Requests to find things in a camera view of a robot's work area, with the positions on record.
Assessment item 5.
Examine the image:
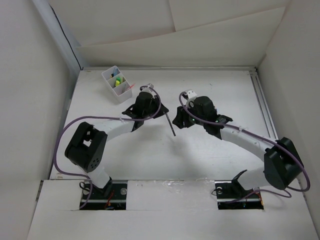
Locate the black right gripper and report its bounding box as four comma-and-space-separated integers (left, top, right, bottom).
172, 101, 207, 129

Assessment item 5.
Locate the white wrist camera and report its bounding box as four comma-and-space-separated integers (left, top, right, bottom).
182, 89, 198, 101
140, 83, 156, 98

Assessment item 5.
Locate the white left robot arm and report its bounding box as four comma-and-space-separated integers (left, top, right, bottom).
64, 91, 169, 199

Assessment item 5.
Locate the blue utility knife pen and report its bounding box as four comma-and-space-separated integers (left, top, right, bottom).
113, 68, 119, 76

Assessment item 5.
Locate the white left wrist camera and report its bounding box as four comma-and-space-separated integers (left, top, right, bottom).
140, 83, 156, 98

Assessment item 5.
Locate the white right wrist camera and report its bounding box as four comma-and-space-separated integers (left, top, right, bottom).
182, 89, 198, 101

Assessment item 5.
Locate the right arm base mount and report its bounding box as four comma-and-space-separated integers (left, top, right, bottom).
211, 170, 264, 210

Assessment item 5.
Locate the black gold-banded pencil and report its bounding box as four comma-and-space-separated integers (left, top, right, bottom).
165, 113, 176, 137

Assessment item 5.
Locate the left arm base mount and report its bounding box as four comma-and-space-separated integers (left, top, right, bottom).
79, 180, 128, 211

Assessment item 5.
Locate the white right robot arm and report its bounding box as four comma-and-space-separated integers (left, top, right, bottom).
173, 90, 306, 198

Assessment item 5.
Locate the white plastic organizer container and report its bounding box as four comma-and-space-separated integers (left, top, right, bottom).
101, 65, 133, 103

